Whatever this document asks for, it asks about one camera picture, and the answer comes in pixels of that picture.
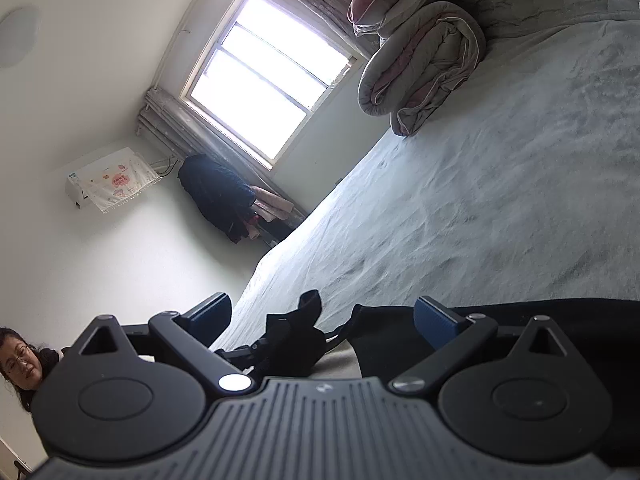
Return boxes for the window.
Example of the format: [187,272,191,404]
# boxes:
[182,0,357,169]

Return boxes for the black garment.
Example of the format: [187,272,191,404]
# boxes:
[224,291,639,467]

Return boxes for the person in dark robe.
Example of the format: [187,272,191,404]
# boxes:
[0,327,66,413]

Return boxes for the folded grey pink quilt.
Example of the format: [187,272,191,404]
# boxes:
[358,1,486,136]

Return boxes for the left grey curtain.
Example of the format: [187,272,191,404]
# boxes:
[138,87,307,226]

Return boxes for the pink hanging clothes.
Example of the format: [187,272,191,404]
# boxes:
[250,185,294,242]

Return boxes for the dark hanging jacket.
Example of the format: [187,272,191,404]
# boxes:
[178,154,256,244]

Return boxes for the grey bed sheet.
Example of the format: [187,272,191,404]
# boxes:
[217,20,639,349]

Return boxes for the round ceiling lamp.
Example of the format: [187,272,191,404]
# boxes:
[0,6,40,68]

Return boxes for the covered wall air conditioner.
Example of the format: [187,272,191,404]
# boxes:
[65,148,160,214]

